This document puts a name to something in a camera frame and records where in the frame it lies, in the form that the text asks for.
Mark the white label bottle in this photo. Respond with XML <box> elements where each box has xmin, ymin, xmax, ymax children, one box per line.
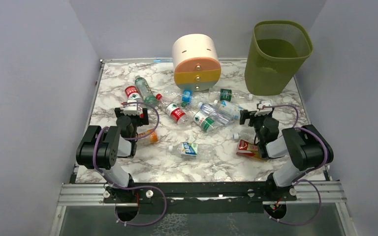
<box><xmin>213</xmin><ymin>100</ymin><xmax>244</xmax><ymax>120</ymax></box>

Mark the red gold label bottle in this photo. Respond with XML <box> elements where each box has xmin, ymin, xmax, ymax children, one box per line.
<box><xmin>236</xmin><ymin>139</ymin><xmax>266</xmax><ymax>161</ymax></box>

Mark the blue lemon label bottle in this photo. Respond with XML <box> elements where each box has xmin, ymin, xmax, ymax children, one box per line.
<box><xmin>168</xmin><ymin>142</ymin><xmax>216</xmax><ymax>160</ymax></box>

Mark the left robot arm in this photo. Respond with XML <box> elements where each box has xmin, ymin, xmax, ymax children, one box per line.
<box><xmin>76</xmin><ymin>108</ymin><xmax>149</xmax><ymax>189</ymax></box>

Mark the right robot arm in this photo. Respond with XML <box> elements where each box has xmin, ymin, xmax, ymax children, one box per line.
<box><xmin>238</xmin><ymin>110</ymin><xmax>334</xmax><ymax>196</ymax></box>

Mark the green plastic waste bin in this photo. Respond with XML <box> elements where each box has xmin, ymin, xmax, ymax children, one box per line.
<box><xmin>244</xmin><ymin>20</ymin><xmax>313</xmax><ymax>96</ymax></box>

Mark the orange label bottle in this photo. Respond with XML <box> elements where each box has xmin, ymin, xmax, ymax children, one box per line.
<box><xmin>136</xmin><ymin>129</ymin><xmax>159</xmax><ymax>146</ymax></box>

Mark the green tea bottle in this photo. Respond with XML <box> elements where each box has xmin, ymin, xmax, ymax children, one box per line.
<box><xmin>134</xmin><ymin>75</ymin><xmax>158</xmax><ymax>107</ymax></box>

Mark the small red label bottle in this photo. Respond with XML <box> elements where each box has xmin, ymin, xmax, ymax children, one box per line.
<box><xmin>125</xmin><ymin>86</ymin><xmax>144</xmax><ymax>102</ymax></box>

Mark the clear blue tinted bottle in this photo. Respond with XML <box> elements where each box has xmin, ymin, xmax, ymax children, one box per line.
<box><xmin>197</xmin><ymin>102</ymin><xmax>234</xmax><ymax>125</ymax></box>

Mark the red label Nongfu bottle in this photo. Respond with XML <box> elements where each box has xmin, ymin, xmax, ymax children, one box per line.
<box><xmin>156</xmin><ymin>93</ymin><xmax>188</xmax><ymax>125</ymax></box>

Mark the dark green label bottle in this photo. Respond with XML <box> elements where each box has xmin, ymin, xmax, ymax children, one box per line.
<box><xmin>208</xmin><ymin>88</ymin><xmax>253</xmax><ymax>102</ymax></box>

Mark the green label Nongfu bottle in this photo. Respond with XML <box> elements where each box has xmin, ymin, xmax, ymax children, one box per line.
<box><xmin>181</xmin><ymin>102</ymin><xmax>221</xmax><ymax>133</ymax></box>

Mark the blue label clear bottle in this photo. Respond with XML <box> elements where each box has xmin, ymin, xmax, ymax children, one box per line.
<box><xmin>162</xmin><ymin>88</ymin><xmax>208</xmax><ymax>104</ymax></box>

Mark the cream round drawer cabinet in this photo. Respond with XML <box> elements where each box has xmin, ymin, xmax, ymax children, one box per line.
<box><xmin>172</xmin><ymin>34</ymin><xmax>221</xmax><ymax>92</ymax></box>

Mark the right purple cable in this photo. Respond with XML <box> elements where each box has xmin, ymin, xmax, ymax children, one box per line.
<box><xmin>263</xmin><ymin>104</ymin><xmax>329</xmax><ymax>227</ymax></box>

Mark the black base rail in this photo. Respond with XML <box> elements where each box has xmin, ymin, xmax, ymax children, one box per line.
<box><xmin>58</xmin><ymin>181</ymin><xmax>347</xmax><ymax>215</ymax></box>

